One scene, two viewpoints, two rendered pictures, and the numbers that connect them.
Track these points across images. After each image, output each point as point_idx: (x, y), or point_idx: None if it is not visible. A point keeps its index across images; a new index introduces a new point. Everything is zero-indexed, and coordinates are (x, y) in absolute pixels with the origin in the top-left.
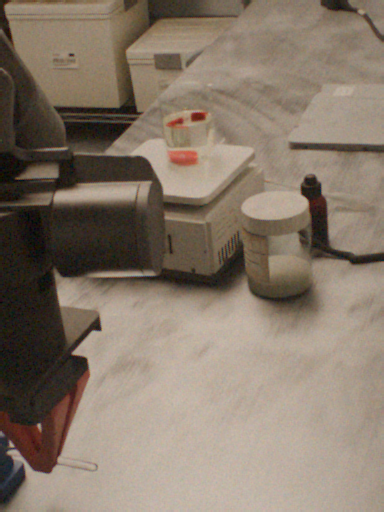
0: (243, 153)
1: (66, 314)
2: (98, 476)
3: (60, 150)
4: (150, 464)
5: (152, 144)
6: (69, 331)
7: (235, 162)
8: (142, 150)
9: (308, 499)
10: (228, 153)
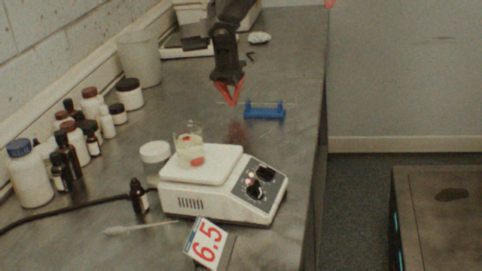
0: (165, 169)
1: (218, 74)
2: (221, 118)
3: (202, 19)
4: (207, 122)
5: (218, 175)
6: (215, 71)
7: (169, 163)
8: (223, 170)
9: (163, 120)
10: (172, 169)
